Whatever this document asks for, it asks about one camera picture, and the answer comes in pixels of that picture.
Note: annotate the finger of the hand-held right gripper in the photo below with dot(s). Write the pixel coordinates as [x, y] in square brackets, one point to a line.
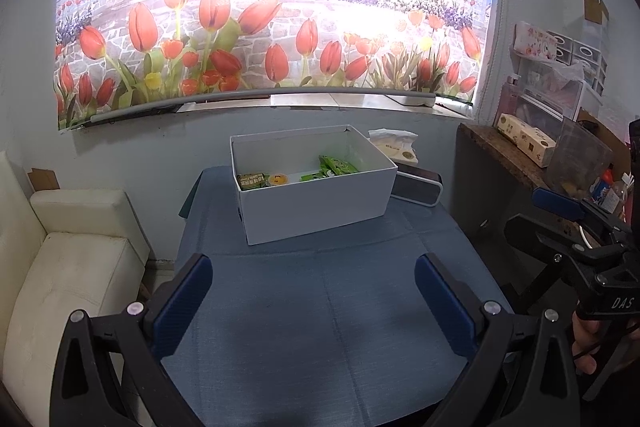
[550, 242]
[555, 203]

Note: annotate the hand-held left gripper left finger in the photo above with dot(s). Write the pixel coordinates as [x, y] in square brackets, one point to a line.
[182, 302]

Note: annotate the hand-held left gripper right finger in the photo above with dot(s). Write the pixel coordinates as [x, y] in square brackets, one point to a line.
[445, 302]

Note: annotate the yellow jelly cup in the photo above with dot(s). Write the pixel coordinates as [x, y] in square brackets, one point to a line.
[279, 180]

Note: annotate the white cardboard box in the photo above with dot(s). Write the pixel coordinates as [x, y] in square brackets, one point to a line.
[310, 212]

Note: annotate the person's right hand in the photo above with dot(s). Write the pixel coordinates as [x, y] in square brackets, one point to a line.
[586, 342]

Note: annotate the bottle with blue red label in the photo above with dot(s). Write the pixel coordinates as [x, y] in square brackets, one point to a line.
[602, 192]

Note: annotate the clear plastic container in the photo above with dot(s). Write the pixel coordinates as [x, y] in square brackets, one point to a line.
[575, 157]

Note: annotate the patterned cream carton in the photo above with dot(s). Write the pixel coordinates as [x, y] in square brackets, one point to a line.
[525, 139]

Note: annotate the wooden side table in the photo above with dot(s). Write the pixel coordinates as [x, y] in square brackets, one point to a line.
[492, 157]

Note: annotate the clear storage box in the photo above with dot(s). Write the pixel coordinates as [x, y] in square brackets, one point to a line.
[550, 97]

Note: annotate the blue tablecloth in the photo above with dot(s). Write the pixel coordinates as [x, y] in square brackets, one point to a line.
[325, 307]

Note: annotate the cream leather sofa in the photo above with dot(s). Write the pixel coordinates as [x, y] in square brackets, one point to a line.
[60, 267]

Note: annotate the dark green snack packet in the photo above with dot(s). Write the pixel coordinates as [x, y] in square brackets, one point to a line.
[251, 181]

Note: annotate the white mini drawer unit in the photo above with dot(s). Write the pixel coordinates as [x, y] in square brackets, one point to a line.
[585, 52]

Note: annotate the cream tissue box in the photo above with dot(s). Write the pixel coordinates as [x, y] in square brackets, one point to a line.
[400, 152]

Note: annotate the pink floral pouch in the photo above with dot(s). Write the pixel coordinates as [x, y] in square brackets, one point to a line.
[535, 39]

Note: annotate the brown cardboard piece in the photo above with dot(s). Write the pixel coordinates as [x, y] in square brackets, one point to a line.
[45, 181]

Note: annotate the small open cardboard box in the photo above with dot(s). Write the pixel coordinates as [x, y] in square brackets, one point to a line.
[595, 9]

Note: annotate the metal window sill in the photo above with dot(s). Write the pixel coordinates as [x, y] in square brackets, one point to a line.
[350, 99]

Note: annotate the dark speaker with white frame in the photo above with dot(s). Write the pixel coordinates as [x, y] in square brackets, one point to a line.
[415, 187]

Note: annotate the tulip wall poster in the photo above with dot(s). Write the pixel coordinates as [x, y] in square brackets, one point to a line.
[250, 32]

